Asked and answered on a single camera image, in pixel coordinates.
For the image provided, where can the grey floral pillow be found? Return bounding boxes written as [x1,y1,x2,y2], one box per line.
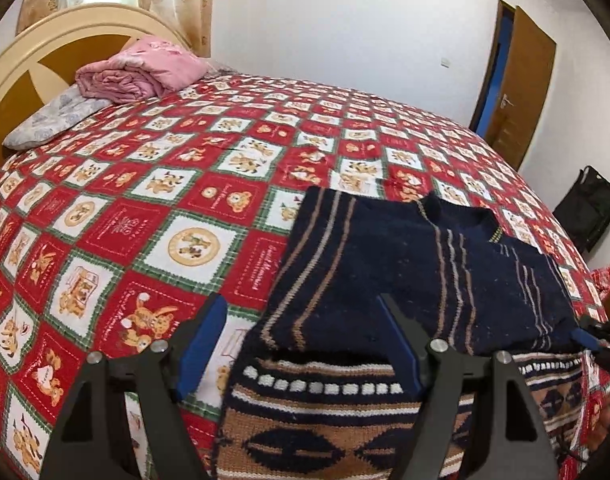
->
[202,57,238,78]
[2,82,113,151]

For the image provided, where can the cream and brown headboard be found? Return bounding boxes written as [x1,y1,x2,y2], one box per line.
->
[0,2,196,171]

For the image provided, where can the folded pink blanket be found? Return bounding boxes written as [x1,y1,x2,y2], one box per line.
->
[76,36,209,106]

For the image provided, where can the navy patterned knit sweater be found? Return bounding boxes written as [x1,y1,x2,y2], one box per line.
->
[212,186,603,480]

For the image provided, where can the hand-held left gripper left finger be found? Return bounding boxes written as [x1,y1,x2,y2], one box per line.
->
[40,292,229,480]

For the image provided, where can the red teddy-bear checkered bedspread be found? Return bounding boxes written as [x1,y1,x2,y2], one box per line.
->
[0,72,610,480]

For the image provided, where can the brown wooden door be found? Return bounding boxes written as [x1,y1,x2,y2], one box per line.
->
[485,5,557,171]

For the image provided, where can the black bag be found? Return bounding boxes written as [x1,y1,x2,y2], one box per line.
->
[552,166,610,256]

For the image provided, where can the dark door frame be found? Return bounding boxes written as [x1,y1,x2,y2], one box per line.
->
[468,0,516,136]

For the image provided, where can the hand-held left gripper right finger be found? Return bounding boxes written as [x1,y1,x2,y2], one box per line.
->
[377,294,561,480]

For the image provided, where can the beige patterned curtain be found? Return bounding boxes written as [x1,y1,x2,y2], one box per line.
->
[16,0,86,36]
[137,0,215,58]

